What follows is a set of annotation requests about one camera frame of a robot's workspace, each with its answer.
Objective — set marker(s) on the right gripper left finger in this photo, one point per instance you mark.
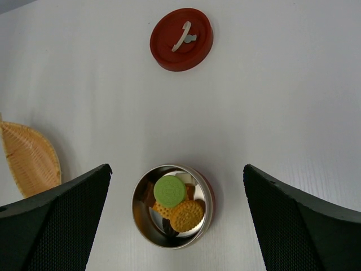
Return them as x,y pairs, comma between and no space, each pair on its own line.
55,229

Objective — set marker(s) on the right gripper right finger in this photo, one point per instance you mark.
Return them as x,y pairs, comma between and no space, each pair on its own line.
298,231

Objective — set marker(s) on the tan round sandwich cookie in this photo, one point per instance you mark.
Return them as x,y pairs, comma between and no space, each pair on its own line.
165,212

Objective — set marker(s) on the dark chocolate cookie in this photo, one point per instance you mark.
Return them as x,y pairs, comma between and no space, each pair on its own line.
168,230

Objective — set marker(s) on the green macaron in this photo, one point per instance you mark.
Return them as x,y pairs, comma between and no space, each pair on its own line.
169,191

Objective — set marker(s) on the red round lid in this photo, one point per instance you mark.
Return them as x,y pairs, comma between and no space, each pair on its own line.
182,39

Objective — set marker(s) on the round steel lunch box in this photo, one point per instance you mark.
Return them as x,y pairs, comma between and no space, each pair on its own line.
149,224

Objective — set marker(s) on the woven fish-shaped basket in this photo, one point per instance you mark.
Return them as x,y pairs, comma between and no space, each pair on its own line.
32,160

